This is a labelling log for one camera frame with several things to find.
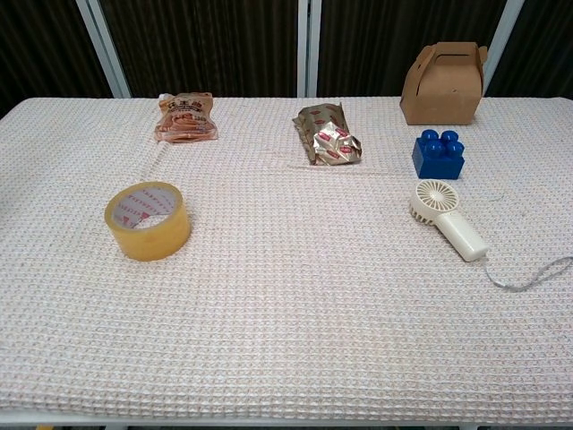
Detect white waffle-weave tablecloth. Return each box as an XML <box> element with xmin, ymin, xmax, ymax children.
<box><xmin>0</xmin><ymin>95</ymin><xmax>573</xmax><ymax>422</ymax></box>

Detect cream white handheld fan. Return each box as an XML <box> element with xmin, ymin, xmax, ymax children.
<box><xmin>408</xmin><ymin>179</ymin><xmax>491</xmax><ymax>263</ymax></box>

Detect gold foil snack packet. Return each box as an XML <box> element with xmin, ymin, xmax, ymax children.
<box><xmin>292</xmin><ymin>101</ymin><xmax>363</xmax><ymax>168</ymax></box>

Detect clear packing tape roll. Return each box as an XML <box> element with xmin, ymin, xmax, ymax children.
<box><xmin>104</xmin><ymin>181</ymin><xmax>193</xmax><ymax>262</ymax></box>

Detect orange snack bag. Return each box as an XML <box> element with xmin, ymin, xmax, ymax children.
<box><xmin>154</xmin><ymin>91</ymin><xmax>219</xmax><ymax>143</ymax></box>

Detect blue plastic building block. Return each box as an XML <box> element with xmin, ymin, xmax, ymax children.
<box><xmin>411</xmin><ymin>128</ymin><xmax>466</xmax><ymax>181</ymax></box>

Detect brown cardboard gable box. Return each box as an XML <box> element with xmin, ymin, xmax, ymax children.
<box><xmin>399</xmin><ymin>41</ymin><xmax>489</xmax><ymax>126</ymax></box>

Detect white metal frame post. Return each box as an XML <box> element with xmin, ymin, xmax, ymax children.
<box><xmin>480</xmin><ymin>0</ymin><xmax>526</xmax><ymax>86</ymax></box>
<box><xmin>296</xmin><ymin>0</ymin><xmax>322</xmax><ymax>99</ymax></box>
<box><xmin>74</xmin><ymin>0</ymin><xmax>132</xmax><ymax>99</ymax></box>

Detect grey lanyard cord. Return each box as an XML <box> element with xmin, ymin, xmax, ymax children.
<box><xmin>482</xmin><ymin>256</ymin><xmax>573</xmax><ymax>293</ymax></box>

